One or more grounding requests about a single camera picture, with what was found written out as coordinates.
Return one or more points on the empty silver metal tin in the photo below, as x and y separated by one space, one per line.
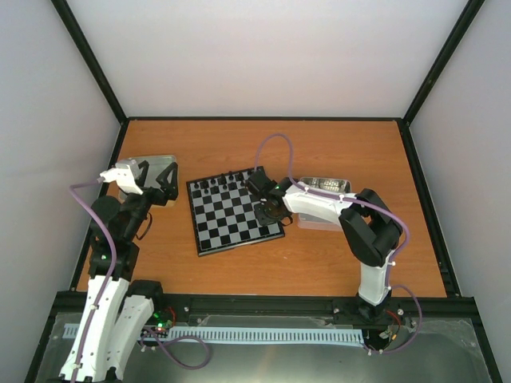
156 165

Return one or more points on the black frame post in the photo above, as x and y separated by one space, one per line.
460 28
76 33

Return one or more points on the black and silver chessboard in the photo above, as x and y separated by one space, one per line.
221 224

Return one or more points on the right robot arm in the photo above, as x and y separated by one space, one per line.
372 232

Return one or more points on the light blue cable duct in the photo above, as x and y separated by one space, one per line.
256 336

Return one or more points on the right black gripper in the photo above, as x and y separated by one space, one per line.
261 218

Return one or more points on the black frame post left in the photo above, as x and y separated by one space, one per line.
76 33

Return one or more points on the black chess piece set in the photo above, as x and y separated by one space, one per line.
230 184

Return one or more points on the pink tin with white pieces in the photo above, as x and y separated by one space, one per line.
311 222

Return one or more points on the black frame post right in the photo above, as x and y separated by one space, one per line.
460 28

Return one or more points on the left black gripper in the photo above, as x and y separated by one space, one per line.
170 191

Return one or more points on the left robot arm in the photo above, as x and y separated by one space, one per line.
117 307

